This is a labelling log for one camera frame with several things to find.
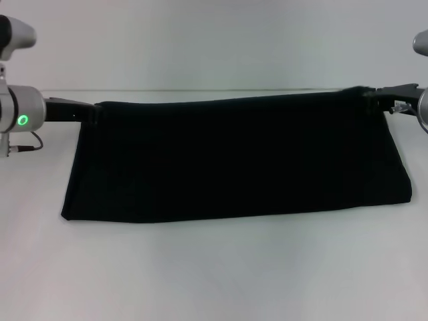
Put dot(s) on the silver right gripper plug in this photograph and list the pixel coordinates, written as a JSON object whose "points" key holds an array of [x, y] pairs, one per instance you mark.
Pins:
{"points": [[398, 108]]}

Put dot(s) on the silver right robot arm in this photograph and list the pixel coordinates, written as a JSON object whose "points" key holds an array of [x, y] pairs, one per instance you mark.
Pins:
{"points": [[424, 107]]}

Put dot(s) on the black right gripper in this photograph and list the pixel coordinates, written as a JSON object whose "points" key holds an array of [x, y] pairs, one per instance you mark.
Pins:
{"points": [[398, 97]]}

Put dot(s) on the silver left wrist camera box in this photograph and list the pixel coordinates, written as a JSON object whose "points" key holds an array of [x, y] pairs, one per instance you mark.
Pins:
{"points": [[15, 36]]}

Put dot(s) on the black t-shirt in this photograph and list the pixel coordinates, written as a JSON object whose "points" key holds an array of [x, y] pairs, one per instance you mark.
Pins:
{"points": [[234, 160]]}

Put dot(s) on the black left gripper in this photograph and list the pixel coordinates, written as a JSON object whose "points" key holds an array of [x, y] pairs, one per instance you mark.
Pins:
{"points": [[67, 110]]}

